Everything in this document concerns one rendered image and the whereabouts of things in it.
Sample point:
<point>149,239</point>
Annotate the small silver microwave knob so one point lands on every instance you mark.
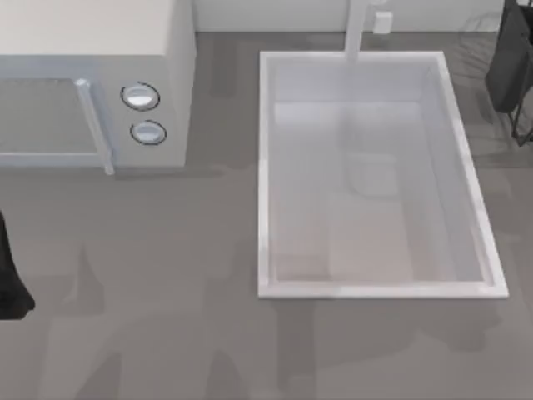
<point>148,132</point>

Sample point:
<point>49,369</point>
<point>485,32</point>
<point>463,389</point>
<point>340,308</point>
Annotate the microwave oven door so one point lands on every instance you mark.
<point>41,116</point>

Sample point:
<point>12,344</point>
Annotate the white sink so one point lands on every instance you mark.
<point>375,187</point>

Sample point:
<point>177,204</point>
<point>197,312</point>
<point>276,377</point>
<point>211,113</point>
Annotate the large silver microwave knob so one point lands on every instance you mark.
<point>140,96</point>

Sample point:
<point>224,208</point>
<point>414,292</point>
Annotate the pale microwave oven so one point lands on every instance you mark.
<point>177,62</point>

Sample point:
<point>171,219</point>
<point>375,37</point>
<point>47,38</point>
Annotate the tall white tap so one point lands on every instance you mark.
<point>355,29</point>

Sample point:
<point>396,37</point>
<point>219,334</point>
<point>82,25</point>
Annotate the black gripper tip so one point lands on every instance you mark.
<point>10,279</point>

